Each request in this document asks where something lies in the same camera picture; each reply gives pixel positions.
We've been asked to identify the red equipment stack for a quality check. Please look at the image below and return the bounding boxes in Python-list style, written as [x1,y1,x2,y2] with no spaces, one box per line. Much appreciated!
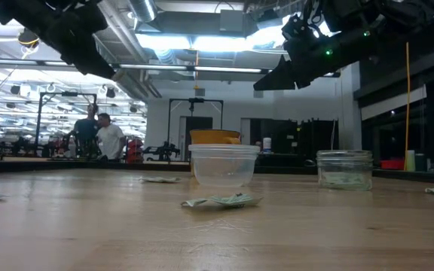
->
[126,137,145,164]

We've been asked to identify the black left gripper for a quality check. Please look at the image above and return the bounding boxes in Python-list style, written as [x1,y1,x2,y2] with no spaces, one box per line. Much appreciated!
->
[45,5,118,81]

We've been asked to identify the silver ventilation duct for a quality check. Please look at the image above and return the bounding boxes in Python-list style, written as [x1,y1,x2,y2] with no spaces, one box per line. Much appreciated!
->
[127,0,158,23]

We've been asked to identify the person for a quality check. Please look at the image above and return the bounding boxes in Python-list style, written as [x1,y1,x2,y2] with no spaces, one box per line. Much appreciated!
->
[96,112,127,162]
[72,102,100,158]

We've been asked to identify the yellow bowl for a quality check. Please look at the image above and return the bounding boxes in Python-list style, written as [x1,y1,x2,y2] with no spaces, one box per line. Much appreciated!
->
[189,129,242,146]

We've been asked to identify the white cup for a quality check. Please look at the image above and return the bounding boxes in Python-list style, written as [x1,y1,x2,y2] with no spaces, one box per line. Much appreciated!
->
[405,149,417,173]

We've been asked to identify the round ceiling lamp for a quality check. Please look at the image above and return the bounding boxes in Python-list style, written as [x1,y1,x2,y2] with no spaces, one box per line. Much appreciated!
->
[17,27,41,49]

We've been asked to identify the grey ceiling box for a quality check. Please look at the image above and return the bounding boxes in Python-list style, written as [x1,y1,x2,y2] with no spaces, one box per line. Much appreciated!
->
[219,8,246,33]

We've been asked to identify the yellow vertical pole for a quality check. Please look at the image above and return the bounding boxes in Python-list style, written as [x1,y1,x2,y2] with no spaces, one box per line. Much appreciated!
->
[403,41,411,172]

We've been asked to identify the clear plastic food container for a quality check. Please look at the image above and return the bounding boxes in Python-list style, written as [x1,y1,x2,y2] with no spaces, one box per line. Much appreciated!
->
[188,144,261,188]

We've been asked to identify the wide black metal frame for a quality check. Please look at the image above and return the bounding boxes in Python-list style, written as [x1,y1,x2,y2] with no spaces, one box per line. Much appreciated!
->
[35,90,98,157]

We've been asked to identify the red bin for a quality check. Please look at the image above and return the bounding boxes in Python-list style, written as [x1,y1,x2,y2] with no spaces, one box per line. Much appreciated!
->
[379,158,406,171]

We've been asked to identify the dark background workbench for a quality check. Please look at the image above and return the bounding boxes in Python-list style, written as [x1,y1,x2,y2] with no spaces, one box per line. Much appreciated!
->
[0,155,192,174]

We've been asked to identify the black partition panels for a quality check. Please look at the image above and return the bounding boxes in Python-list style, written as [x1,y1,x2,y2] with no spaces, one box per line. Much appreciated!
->
[249,117,341,152]

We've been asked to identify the black frame with camera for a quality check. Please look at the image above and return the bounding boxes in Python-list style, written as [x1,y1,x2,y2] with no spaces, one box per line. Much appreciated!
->
[167,97,225,160]

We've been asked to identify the long ceiling light bar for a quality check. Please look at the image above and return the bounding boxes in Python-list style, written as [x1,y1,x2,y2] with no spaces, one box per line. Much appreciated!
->
[0,56,341,78]

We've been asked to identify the clear glass jar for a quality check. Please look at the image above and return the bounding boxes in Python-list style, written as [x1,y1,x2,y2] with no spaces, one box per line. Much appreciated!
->
[316,149,374,191]

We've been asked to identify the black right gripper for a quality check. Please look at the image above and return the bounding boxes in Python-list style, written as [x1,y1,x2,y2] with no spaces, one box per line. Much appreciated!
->
[252,0,382,92]

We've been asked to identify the yellow hanging cord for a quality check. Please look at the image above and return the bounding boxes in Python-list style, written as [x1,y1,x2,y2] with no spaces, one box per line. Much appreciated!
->
[194,50,200,90]

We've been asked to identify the dark green cup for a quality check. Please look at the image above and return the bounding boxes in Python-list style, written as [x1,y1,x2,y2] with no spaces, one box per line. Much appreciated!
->
[415,152,428,173]

